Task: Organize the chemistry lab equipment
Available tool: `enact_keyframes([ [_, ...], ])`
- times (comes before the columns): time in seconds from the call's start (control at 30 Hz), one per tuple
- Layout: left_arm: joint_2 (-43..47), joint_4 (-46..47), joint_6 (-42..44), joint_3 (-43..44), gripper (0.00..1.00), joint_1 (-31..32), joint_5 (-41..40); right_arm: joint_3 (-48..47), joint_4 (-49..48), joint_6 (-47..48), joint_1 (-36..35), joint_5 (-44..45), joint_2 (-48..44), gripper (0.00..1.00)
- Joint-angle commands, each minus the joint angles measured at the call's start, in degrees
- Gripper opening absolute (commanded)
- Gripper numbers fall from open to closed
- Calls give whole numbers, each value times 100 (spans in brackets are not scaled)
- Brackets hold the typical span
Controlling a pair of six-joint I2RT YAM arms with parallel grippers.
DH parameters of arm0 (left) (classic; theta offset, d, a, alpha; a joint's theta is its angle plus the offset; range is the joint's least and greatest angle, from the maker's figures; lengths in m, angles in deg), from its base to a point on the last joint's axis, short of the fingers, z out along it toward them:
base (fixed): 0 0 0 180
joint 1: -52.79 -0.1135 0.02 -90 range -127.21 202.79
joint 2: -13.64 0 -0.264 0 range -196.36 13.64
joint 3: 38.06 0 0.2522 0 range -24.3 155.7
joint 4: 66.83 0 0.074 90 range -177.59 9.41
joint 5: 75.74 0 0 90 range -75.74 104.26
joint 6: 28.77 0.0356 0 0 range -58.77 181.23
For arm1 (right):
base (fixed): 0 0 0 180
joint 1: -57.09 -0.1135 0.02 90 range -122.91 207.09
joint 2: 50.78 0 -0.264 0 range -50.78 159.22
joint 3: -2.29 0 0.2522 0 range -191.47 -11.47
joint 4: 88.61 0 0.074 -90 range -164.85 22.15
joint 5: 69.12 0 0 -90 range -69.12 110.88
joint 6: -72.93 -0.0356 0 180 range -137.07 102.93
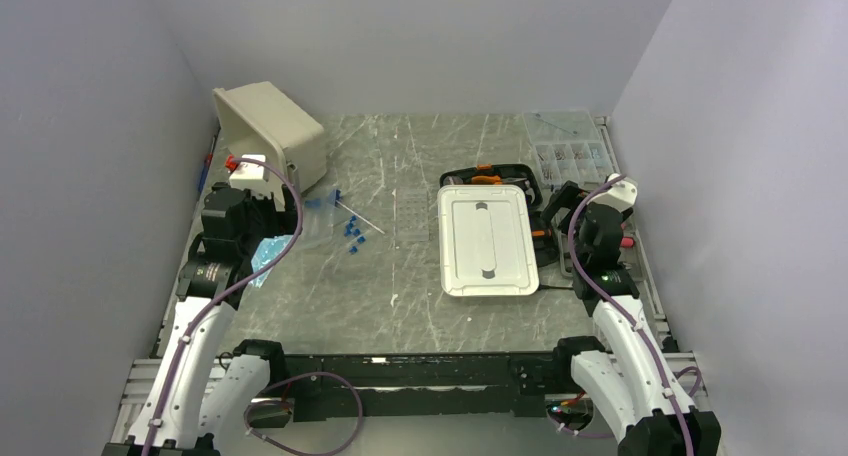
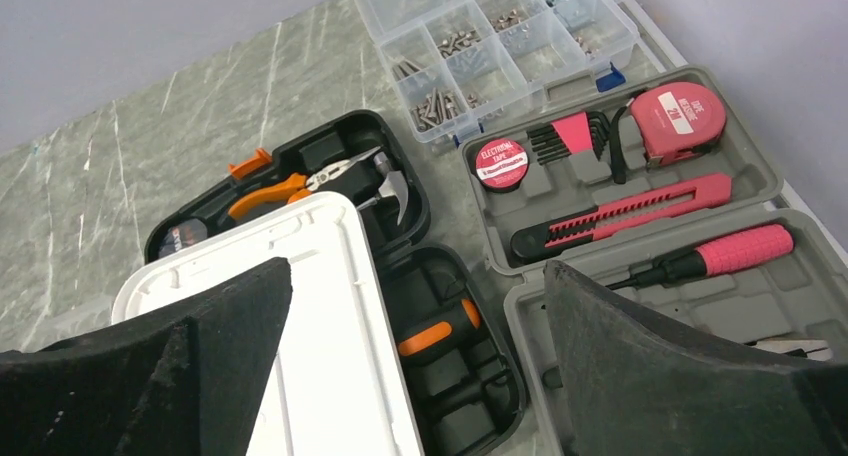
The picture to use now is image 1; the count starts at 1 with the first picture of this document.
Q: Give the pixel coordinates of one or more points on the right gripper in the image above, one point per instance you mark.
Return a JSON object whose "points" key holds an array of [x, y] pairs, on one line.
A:
{"points": [[568, 196]]}

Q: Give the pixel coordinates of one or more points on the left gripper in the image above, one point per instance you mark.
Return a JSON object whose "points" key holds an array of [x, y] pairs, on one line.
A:
{"points": [[281, 222]]}

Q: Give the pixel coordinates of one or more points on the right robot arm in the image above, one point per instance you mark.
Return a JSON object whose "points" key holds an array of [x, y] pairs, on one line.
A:
{"points": [[623, 371]]}

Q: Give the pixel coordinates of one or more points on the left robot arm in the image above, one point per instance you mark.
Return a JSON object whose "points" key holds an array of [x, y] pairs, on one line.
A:
{"points": [[183, 413]]}

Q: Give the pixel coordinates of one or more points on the blue plastic bag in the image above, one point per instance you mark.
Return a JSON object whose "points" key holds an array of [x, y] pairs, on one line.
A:
{"points": [[267, 250]]}

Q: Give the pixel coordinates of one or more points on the clear compartment organizer box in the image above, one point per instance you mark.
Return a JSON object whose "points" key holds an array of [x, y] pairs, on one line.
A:
{"points": [[569, 146]]}

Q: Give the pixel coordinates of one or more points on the black orange tool case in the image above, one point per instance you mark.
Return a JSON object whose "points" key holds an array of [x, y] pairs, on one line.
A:
{"points": [[520, 175]]}

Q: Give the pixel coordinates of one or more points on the blue red pens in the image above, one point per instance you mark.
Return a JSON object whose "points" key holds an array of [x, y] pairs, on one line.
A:
{"points": [[206, 164]]}

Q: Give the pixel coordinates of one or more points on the grey tool tray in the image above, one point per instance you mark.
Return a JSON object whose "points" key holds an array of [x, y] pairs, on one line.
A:
{"points": [[630, 258]]}

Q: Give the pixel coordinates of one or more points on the white tray lid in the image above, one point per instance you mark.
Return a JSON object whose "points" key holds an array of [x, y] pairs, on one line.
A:
{"points": [[485, 242]]}

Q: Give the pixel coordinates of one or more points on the beige plastic bin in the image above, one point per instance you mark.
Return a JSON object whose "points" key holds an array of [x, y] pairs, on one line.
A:
{"points": [[258, 118]]}

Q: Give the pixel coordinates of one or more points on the clear test tube rack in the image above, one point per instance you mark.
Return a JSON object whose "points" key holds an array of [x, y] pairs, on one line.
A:
{"points": [[411, 215]]}

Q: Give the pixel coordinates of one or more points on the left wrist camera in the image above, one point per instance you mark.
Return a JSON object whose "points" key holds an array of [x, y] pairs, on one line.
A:
{"points": [[249, 176]]}

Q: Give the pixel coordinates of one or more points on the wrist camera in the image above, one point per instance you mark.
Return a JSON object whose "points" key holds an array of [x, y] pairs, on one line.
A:
{"points": [[249, 176], [620, 196]]}

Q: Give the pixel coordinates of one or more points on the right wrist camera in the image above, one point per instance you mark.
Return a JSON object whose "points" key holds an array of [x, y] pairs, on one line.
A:
{"points": [[620, 196]]}

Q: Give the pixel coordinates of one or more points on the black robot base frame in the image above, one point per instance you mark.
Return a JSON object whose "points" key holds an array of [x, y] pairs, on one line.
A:
{"points": [[317, 387]]}

